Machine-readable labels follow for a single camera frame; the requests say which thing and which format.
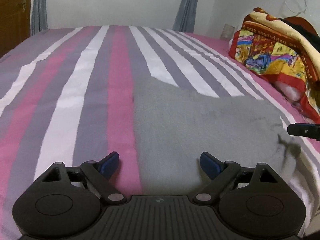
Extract grey pants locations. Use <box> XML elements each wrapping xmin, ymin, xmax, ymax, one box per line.
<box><xmin>133</xmin><ymin>77</ymin><xmax>301</xmax><ymax>195</ymax></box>

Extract white pillow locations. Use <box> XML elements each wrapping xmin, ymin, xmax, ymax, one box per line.
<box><xmin>273</xmin><ymin>81</ymin><xmax>302</xmax><ymax>102</ymax></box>

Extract pink striped bed sheet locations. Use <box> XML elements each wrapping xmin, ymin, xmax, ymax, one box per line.
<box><xmin>1</xmin><ymin>25</ymin><xmax>319</xmax><ymax>239</ymax></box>

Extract black cloth on pillows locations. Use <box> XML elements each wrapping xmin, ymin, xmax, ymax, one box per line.
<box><xmin>281</xmin><ymin>18</ymin><xmax>319</xmax><ymax>48</ymax></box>

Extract colourful red yellow pillow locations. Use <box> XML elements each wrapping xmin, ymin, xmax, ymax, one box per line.
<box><xmin>229</xmin><ymin>21</ymin><xmax>319</xmax><ymax>124</ymax></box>

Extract red wooden headboard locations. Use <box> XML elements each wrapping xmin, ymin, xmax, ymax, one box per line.
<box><xmin>284</xmin><ymin>16</ymin><xmax>318</xmax><ymax>35</ymax></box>

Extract cream red folded blanket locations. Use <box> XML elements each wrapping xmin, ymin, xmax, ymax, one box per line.
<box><xmin>243</xmin><ymin>7</ymin><xmax>319</xmax><ymax>90</ymax></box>

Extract grey curtain right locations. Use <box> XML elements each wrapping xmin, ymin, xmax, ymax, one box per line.
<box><xmin>172</xmin><ymin>0</ymin><xmax>198</xmax><ymax>33</ymax></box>

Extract grey curtain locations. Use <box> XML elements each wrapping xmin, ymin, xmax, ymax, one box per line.
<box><xmin>30</xmin><ymin>0</ymin><xmax>48</xmax><ymax>35</ymax></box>
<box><xmin>172</xmin><ymin>0</ymin><xmax>198</xmax><ymax>33</ymax></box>

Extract grey curtain left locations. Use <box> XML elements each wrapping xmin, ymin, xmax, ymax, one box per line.
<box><xmin>30</xmin><ymin>0</ymin><xmax>48</xmax><ymax>35</ymax></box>

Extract brown wooden wardrobe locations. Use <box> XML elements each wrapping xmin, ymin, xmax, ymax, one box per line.
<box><xmin>1</xmin><ymin>0</ymin><xmax>31</xmax><ymax>56</ymax></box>

